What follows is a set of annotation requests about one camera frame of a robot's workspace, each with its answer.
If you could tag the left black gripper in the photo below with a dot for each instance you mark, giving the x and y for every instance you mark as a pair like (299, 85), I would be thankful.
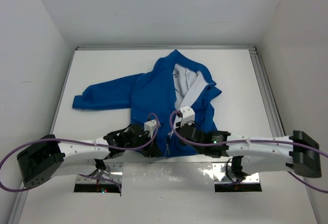
(152, 149)

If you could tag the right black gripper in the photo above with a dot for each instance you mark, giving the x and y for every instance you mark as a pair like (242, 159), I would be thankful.
(178, 126)

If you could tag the blue zip jacket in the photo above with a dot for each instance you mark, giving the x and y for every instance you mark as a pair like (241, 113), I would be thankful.
(175, 82)

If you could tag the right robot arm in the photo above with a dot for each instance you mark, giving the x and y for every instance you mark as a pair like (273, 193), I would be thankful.
(298, 153)

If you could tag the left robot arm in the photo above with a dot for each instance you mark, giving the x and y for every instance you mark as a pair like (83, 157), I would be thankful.
(50, 158)

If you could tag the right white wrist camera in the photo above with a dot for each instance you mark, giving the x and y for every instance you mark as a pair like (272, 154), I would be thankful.
(187, 115)

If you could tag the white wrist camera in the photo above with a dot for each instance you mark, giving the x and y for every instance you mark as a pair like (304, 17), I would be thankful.
(187, 115)
(150, 127)

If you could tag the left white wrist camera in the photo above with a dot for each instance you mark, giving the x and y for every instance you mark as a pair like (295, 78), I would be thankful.
(150, 127)

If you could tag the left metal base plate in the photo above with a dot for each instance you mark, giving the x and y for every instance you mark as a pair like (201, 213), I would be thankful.
(111, 172)

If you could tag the metal base plate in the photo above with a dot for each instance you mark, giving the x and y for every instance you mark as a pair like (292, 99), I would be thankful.
(111, 172)
(222, 175)

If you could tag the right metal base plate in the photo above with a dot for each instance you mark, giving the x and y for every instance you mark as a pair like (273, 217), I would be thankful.
(222, 175)

